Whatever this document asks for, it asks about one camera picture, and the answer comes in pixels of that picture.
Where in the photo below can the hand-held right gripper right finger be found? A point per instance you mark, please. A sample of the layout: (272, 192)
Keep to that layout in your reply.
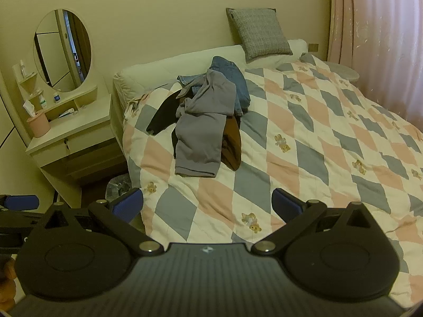
(286, 203)

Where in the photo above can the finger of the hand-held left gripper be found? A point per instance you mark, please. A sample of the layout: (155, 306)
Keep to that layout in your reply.
(19, 202)

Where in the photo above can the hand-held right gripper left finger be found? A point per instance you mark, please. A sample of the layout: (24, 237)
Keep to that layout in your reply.
(129, 203)

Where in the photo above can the grey garment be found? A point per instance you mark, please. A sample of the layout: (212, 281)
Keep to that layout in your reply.
(201, 128)

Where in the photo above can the clear plastic bag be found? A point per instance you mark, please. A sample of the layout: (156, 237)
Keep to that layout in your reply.
(117, 186)

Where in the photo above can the checked bear print quilt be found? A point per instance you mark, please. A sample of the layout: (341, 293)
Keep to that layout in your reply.
(297, 138)

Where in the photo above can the pink tissue holder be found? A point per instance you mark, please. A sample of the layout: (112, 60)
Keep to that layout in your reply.
(39, 126)

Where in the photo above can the brown garment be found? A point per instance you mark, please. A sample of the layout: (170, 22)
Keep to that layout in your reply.
(231, 145)

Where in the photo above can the cream vanity dresser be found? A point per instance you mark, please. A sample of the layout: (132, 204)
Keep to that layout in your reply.
(82, 135)

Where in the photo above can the black garment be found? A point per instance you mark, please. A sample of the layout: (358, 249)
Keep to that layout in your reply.
(162, 115)

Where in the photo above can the white tissue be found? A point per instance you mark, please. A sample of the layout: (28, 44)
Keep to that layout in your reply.
(28, 108)

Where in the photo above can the flat cosmetic tube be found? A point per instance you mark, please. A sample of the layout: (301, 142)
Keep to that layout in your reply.
(68, 113)

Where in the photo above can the white bottle green label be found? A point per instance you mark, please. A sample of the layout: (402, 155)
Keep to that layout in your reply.
(43, 100)

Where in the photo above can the small blue capped bottle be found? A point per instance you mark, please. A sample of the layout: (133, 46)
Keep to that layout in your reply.
(57, 98)

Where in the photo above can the white tube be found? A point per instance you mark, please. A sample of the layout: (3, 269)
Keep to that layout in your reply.
(23, 69)

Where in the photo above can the blue jeans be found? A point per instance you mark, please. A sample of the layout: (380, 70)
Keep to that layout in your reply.
(236, 76)

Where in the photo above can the round grey side table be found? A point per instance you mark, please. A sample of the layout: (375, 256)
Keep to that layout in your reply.
(347, 72)

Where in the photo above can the oval mirror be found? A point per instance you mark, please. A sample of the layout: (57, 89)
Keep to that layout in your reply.
(62, 51)

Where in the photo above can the grey woven cushion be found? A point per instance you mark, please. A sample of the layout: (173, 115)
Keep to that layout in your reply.
(259, 33)

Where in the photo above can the pink sheer curtain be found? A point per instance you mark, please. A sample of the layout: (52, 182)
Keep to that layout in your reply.
(380, 39)

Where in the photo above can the wall socket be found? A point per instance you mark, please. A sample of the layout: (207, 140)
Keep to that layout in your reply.
(313, 46)

